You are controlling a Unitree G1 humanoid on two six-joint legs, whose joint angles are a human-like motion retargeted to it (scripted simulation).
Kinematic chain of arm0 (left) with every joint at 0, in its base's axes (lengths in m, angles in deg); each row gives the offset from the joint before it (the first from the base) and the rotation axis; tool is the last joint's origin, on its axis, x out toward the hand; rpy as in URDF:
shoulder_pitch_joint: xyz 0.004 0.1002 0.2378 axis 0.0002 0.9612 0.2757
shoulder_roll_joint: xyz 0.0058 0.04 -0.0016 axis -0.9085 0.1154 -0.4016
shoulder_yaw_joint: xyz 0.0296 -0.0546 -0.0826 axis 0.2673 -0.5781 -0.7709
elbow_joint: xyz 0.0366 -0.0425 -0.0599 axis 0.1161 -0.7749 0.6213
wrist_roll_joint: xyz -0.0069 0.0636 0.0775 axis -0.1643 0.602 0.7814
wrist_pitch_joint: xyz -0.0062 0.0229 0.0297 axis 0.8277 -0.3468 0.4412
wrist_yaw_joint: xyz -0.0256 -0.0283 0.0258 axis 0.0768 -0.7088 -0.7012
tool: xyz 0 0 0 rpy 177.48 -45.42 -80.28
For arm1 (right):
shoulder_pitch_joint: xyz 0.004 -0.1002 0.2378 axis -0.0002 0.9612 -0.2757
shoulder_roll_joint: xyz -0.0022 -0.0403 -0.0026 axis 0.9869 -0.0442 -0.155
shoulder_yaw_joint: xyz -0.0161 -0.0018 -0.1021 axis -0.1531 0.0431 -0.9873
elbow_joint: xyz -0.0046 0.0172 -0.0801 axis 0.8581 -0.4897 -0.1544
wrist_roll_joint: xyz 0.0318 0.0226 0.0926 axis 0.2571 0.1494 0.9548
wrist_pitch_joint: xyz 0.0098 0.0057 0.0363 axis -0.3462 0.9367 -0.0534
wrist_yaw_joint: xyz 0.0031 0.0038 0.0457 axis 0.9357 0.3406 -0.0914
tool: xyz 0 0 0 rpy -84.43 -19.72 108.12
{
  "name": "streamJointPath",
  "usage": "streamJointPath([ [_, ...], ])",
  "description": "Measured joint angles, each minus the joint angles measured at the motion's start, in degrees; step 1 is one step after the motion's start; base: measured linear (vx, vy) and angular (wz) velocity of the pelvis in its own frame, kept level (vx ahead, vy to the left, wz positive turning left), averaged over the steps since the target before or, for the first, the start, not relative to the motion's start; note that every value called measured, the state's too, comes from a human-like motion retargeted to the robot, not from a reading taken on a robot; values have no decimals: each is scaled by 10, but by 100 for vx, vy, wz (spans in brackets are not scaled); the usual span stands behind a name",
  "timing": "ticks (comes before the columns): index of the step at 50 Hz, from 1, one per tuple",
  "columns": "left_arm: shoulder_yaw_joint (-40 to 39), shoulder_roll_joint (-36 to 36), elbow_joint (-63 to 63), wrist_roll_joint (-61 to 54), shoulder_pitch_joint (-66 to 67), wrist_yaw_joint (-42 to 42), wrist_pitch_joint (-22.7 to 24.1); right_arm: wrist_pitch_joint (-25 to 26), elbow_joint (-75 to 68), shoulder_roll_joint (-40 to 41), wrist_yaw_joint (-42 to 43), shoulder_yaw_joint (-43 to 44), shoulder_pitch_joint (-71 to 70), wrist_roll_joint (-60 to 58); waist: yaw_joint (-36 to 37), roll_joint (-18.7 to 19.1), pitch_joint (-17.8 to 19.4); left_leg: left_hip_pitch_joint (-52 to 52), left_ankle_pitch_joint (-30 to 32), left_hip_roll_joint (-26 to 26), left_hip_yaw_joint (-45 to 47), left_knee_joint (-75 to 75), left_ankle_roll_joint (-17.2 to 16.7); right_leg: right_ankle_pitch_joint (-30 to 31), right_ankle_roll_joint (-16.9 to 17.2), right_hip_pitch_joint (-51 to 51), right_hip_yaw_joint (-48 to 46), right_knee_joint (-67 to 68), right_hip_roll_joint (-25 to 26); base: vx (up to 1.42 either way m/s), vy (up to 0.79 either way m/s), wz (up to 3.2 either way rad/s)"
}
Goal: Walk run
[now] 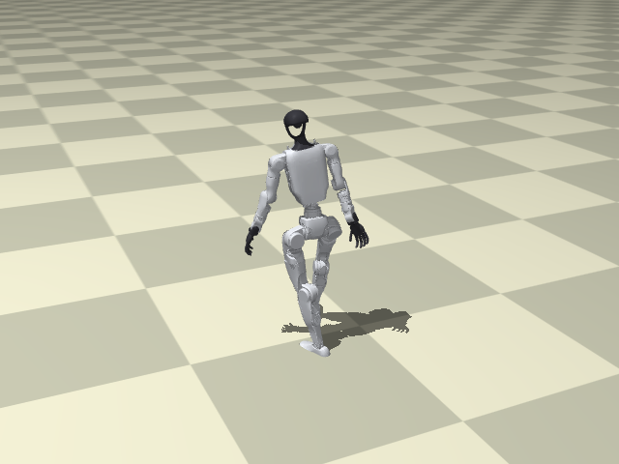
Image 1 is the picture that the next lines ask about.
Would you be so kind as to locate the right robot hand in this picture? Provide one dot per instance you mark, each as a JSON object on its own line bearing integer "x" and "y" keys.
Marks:
{"x": 357, "y": 230}

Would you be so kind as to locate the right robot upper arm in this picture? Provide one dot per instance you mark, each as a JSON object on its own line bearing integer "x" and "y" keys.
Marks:
{"x": 332, "y": 155}

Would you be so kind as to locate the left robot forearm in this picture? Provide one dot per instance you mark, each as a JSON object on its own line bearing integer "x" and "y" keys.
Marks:
{"x": 262, "y": 211}

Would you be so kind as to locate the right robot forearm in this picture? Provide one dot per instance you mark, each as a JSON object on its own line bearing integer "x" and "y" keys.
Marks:
{"x": 346, "y": 203}

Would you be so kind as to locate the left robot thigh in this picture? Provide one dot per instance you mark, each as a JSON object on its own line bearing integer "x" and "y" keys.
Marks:
{"x": 292, "y": 242}

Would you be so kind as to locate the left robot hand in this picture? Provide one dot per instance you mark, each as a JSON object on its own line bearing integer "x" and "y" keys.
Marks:
{"x": 249, "y": 238}

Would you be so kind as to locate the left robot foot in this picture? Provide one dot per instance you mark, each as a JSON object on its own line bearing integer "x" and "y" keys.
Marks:
{"x": 323, "y": 351}

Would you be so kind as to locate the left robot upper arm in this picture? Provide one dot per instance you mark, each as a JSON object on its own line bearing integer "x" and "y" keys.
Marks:
{"x": 276, "y": 164}

